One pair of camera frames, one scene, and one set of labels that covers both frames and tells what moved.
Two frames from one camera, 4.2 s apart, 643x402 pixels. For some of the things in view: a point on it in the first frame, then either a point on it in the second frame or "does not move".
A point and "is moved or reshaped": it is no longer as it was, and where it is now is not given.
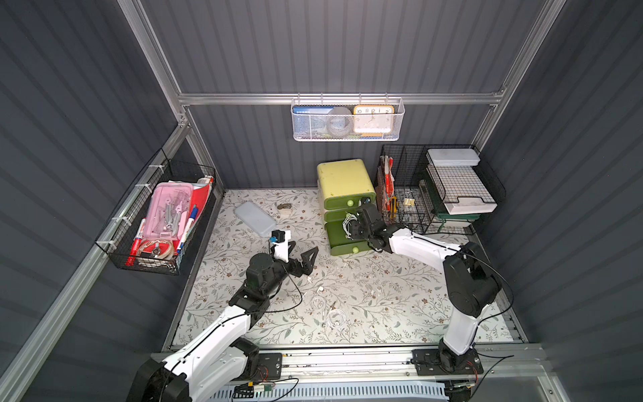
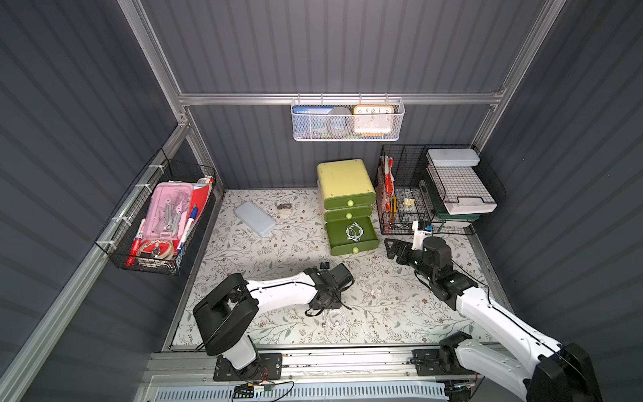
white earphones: x=336 y=318 does not move
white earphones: x=346 y=224 is moved or reshaped
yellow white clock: x=373 y=119 does not move
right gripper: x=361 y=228 -> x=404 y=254
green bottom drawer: x=341 y=244 does not move
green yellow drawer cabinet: x=342 y=183 does not move
